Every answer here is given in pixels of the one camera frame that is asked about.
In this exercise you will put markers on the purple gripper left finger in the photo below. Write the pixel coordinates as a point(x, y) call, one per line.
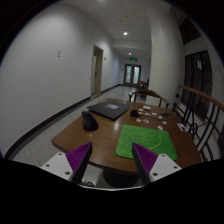
point(70, 166)

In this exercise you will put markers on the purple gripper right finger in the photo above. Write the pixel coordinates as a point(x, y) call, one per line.
point(152, 167)

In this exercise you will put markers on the green felt mouse pad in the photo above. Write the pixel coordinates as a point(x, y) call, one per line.
point(158, 141)

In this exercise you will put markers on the black vertical computer mouse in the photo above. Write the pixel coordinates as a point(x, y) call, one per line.
point(89, 122)

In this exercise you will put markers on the small black round object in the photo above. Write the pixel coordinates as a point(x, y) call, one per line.
point(134, 113)

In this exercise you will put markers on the round wooden table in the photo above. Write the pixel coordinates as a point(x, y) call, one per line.
point(104, 140)

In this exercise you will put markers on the white small card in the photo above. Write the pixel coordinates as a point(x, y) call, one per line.
point(146, 107)

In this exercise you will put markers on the closed dark grey laptop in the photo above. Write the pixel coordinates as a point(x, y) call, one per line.
point(110, 109)

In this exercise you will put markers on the wooden armchair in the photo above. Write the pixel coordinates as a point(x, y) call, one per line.
point(145, 92)

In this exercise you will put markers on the double glass door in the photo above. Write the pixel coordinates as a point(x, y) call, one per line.
point(132, 74)

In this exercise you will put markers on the green exit sign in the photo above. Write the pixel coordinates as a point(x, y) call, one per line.
point(133, 59)

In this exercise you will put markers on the side doorway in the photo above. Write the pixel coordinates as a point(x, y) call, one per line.
point(96, 70)

